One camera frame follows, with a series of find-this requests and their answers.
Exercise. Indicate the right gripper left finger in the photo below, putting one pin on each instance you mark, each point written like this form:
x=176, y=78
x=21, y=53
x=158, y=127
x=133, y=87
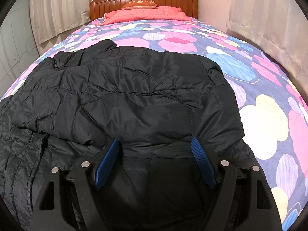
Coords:
x=54, y=210

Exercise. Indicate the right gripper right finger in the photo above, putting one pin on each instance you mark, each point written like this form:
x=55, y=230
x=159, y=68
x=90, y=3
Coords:
x=243, y=198

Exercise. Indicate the black quilted jacket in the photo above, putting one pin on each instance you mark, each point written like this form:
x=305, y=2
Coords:
x=74, y=104

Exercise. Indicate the colourful circle-pattern bedspread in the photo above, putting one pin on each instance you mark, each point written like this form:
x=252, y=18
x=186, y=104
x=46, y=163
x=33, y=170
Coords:
x=272, y=111

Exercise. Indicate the frosted glass wardrobe door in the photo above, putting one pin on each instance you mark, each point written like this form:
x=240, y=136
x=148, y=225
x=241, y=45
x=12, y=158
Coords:
x=18, y=49

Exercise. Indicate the white curtain along bed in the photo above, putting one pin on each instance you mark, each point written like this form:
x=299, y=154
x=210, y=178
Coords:
x=278, y=27

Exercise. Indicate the beige curtain by headboard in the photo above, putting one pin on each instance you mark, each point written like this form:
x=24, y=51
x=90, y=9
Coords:
x=49, y=18

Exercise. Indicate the red folded blanket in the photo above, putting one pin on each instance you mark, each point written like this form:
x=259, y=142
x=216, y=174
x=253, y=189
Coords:
x=158, y=13

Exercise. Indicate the orange patterned pillow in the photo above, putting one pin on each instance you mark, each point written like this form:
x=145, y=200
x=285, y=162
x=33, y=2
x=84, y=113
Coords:
x=140, y=4

